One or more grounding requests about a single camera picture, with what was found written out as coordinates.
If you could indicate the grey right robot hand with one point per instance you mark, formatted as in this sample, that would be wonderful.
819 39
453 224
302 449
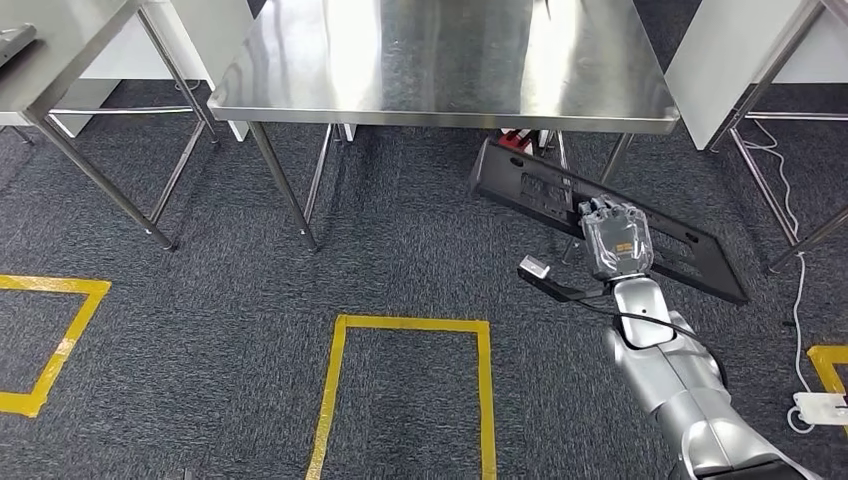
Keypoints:
619 242

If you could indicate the black plastic bracket panel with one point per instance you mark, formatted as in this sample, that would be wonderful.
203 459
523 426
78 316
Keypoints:
503 175

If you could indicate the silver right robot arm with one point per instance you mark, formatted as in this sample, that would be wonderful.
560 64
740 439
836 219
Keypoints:
662 371

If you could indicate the small white box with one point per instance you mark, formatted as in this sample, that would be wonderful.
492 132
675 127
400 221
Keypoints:
546 139

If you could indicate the yellow floor tape square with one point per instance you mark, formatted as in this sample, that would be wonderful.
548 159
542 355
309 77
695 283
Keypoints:
53 283
828 354
411 323

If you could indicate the white power strip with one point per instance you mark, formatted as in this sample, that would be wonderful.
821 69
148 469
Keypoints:
821 409

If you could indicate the grey sheet metal tray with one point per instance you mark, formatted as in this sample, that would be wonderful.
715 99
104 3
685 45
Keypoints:
13 43

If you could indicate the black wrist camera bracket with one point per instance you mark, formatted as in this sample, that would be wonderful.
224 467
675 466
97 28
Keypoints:
563 290

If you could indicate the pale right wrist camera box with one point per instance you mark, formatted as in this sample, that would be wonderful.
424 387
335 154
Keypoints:
534 267

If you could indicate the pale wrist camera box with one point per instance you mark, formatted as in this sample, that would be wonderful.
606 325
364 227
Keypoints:
534 267
180 474

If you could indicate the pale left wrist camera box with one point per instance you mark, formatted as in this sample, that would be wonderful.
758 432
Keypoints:
180 474

